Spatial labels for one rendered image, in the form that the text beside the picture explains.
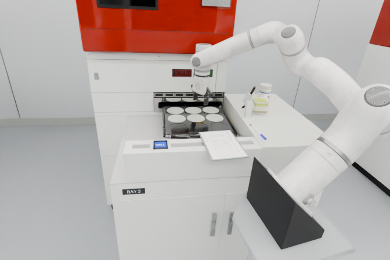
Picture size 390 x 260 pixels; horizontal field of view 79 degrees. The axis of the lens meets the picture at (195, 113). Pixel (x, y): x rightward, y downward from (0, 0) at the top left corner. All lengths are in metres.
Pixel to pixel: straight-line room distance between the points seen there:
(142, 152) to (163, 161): 0.09
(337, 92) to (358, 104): 0.14
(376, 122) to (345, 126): 0.08
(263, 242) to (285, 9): 2.77
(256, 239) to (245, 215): 0.09
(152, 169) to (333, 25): 3.09
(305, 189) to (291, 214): 0.10
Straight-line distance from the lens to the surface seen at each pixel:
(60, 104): 3.33
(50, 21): 3.09
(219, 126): 1.25
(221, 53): 1.16
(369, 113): 0.81
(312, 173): 0.81
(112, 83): 1.48
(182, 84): 1.46
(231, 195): 1.11
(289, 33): 0.99
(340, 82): 0.94
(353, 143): 0.83
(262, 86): 1.47
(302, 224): 0.82
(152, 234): 1.22
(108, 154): 1.71
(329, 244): 0.94
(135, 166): 0.96
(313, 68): 0.97
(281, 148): 1.04
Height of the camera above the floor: 1.48
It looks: 25 degrees down
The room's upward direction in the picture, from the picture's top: 3 degrees clockwise
